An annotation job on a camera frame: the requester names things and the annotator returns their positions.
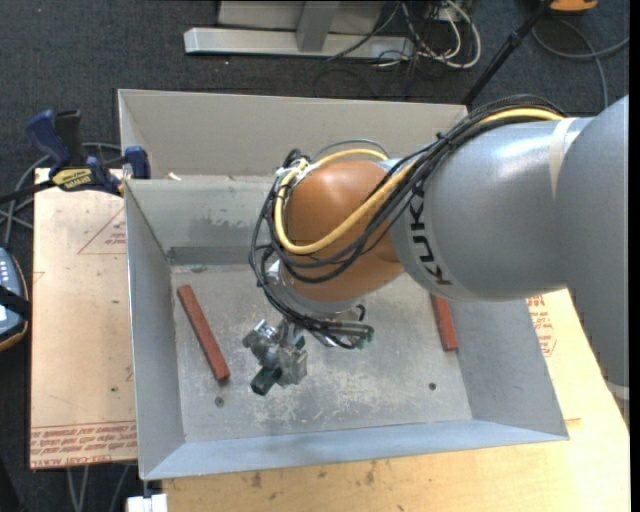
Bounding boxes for grey metal bin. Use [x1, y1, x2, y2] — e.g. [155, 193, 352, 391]
[117, 88, 570, 481]

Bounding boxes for red-brown flat block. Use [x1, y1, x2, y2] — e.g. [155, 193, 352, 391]
[176, 284, 232, 384]
[429, 293, 460, 353]

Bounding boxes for brown cardboard board, red print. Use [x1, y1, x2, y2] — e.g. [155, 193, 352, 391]
[29, 167, 584, 471]

